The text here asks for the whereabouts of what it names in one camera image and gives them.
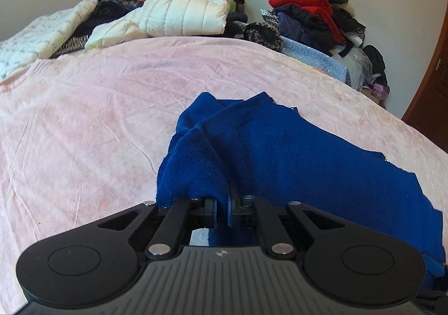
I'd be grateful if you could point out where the blue knit sweater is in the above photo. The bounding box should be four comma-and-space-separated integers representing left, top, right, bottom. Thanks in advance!
157, 92, 446, 288

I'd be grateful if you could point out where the brown wooden door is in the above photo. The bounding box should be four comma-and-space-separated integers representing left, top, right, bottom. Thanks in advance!
402, 15, 448, 151

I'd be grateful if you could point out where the fuzzy brown black garment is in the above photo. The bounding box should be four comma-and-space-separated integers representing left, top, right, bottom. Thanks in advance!
243, 23, 283, 52

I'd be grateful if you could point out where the light blue folded blanket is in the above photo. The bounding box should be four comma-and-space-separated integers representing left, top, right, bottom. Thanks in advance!
280, 36, 351, 85

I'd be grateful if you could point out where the dark clothes pile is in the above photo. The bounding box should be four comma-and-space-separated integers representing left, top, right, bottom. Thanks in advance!
260, 0, 390, 100

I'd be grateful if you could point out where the white puffer jacket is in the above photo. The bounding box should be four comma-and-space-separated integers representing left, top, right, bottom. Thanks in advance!
84, 0, 234, 50

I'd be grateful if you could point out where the pink bed blanket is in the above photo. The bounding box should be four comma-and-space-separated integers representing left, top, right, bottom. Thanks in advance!
1, 37, 447, 314

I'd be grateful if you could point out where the plastic wrapped bedding bundle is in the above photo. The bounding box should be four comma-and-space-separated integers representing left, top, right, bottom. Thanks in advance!
330, 46, 374, 91

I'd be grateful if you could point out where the red garment on pile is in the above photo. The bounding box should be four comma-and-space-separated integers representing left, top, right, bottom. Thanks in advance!
268, 0, 345, 45

